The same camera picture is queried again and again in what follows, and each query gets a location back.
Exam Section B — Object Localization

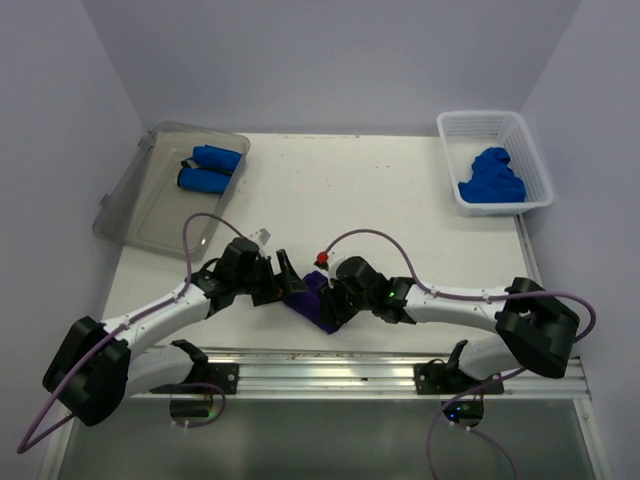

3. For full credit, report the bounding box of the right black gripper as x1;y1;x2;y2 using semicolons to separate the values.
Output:
317;277;374;327

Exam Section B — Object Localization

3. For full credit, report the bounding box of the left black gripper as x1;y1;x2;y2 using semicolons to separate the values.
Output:
234;248;307;305

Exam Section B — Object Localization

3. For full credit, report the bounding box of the purple towel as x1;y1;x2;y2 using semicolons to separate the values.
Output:
283;271;353;335

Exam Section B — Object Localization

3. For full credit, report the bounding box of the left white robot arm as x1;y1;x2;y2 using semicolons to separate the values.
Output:
43;237;307;426

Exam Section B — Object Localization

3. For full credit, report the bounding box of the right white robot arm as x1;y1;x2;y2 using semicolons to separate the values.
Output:
315;252;579;393

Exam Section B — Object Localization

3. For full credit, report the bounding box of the rolled blue towel lower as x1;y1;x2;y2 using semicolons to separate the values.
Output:
177;168;231;194

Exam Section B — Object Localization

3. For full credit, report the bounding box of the rolled blue towel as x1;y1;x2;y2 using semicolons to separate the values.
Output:
177;168;231;194
191;145;242;175

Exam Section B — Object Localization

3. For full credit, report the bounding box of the clear plastic bin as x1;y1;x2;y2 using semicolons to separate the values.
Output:
93;122;251;260

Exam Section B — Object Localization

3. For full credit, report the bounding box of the rolled blue towel upper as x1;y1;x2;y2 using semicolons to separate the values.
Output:
191;145;242;175

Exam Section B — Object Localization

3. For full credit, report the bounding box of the crumpled blue towel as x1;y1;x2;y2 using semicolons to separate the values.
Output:
458;147;526;204

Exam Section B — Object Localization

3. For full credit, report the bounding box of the white plastic basket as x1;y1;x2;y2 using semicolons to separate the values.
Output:
437;110;554;216

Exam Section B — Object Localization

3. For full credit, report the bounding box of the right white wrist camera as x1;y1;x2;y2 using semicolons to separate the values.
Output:
314;250;346;278

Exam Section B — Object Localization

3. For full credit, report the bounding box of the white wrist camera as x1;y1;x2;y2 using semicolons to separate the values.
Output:
314;250;346;278
249;228;271;247

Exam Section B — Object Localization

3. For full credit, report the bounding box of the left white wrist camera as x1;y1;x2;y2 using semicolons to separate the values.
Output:
249;228;271;247

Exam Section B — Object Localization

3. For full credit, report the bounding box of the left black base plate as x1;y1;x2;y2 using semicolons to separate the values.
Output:
151;363;240;394

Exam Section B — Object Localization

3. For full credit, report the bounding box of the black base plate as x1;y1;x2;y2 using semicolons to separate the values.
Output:
151;363;240;394
413;358;484;395

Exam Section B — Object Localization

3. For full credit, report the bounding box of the aluminium mounting rail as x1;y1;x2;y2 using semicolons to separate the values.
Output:
64;347;586;401

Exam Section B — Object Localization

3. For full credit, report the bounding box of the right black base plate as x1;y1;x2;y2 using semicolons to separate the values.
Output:
413;358;484;395

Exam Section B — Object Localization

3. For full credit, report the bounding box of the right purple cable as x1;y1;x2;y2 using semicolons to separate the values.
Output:
322;228;599;480

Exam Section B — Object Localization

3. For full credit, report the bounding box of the purple cable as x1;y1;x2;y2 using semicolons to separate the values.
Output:
322;228;599;480
17;212;251;454

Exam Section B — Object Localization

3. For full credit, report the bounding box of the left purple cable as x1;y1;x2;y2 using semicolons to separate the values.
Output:
17;212;251;454

